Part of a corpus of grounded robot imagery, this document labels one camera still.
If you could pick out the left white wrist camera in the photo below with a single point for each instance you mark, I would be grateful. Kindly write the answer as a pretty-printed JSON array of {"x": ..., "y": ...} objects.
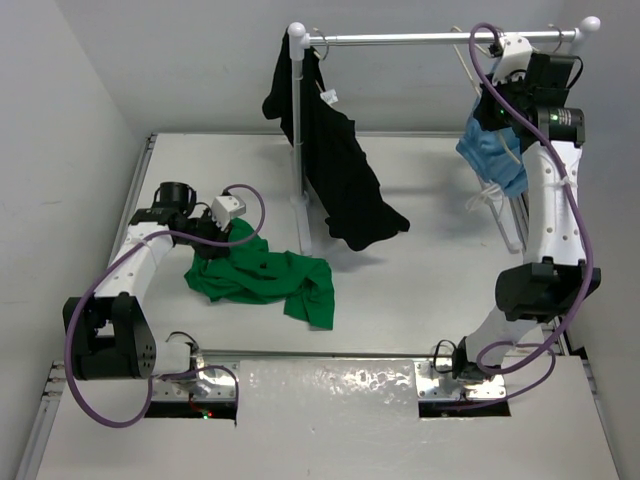
[{"x": 225, "y": 208}]

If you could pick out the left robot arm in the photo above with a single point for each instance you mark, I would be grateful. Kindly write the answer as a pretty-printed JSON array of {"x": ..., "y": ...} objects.
[{"x": 110, "y": 336}]

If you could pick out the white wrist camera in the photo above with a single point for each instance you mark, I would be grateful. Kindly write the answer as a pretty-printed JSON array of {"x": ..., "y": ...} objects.
[
  {"x": 516, "y": 52},
  {"x": 225, "y": 208}
]

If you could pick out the silver white clothes rack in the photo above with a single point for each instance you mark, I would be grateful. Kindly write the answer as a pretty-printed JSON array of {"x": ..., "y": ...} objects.
[{"x": 300, "y": 41}]

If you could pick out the black t shirt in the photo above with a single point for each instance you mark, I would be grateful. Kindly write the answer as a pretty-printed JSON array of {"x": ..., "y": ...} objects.
[{"x": 337, "y": 169}]

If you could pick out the hanger holding blue shorts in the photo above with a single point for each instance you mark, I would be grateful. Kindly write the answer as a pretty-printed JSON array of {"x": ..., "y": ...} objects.
[{"x": 560, "y": 37}]

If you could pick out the light blue shorts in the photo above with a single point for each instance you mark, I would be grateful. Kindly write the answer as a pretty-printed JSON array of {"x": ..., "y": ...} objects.
[{"x": 494, "y": 156}]

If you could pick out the green t shirt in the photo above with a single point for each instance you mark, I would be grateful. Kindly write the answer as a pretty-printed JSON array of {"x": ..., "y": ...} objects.
[{"x": 253, "y": 274}]

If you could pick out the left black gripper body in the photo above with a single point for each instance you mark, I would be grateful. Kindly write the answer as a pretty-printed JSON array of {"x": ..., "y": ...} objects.
[{"x": 205, "y": 227}]

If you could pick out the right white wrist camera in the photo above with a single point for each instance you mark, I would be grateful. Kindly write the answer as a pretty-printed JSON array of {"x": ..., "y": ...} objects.
[{"x": 516, "y": 52}]

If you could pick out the white front cover panel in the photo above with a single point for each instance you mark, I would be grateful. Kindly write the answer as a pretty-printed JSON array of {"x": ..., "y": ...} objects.
[{"x": 343, "y": 420}]

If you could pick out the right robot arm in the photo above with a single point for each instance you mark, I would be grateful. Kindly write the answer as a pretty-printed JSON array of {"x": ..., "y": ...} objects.
[{"x": 558, "y": 270}]

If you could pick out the cream wire hanger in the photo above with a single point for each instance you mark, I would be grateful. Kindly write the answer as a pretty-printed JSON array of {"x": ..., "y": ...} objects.
[{"x": 477, "y": 89}]

